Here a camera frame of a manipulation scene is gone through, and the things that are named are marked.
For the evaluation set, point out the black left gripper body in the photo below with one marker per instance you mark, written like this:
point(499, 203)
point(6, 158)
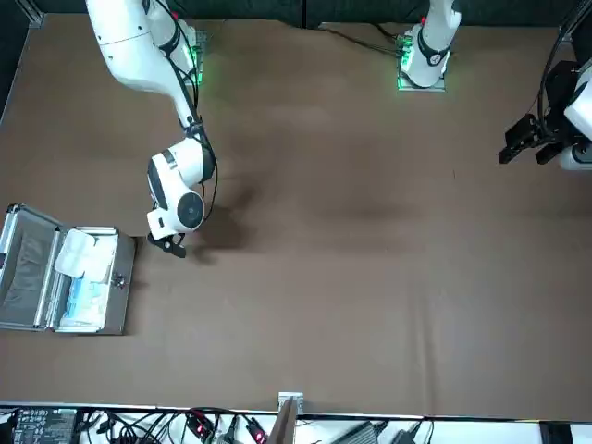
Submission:
point(563, 88)

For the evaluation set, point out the white triangular bandage packet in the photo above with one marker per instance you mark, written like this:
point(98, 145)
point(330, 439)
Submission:
point(104, 259)

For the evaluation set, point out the aluminium medical kit case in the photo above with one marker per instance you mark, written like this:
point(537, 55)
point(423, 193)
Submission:
point(122, 305)

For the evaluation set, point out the white translucent medicine box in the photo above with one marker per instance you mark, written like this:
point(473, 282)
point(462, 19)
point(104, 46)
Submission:
point(74, 252)

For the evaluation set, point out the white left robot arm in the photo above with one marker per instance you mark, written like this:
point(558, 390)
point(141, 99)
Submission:
point(432, 51)

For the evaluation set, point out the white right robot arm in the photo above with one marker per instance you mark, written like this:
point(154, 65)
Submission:
point(139, 55)

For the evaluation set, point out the black box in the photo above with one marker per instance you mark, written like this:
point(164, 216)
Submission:
point(555, 435)

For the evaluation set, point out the blue white face mask packet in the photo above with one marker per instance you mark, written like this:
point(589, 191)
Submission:
point(83, 305)

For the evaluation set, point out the green connector block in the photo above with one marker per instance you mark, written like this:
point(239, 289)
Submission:
point(406, 48)

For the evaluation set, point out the black device with red lights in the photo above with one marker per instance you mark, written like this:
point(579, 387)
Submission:
point(256, 432)
point(199, 423)

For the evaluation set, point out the brown board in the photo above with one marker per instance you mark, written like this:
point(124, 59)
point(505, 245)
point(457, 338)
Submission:
point(284, 425)

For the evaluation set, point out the black labelled power unit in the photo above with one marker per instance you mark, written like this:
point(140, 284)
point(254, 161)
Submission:
point(44, 427)

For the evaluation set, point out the grey power brick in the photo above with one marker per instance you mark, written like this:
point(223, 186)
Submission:
point(363, 435)

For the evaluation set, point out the black power adapter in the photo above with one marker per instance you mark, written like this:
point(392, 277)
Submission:
point(407, 437)

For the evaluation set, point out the silver mounting bracket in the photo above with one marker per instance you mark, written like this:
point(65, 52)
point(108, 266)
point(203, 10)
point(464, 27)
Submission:
point(291, 396)

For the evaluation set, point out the aluminium frame corner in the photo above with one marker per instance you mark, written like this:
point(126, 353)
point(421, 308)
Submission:
point(34, 14)

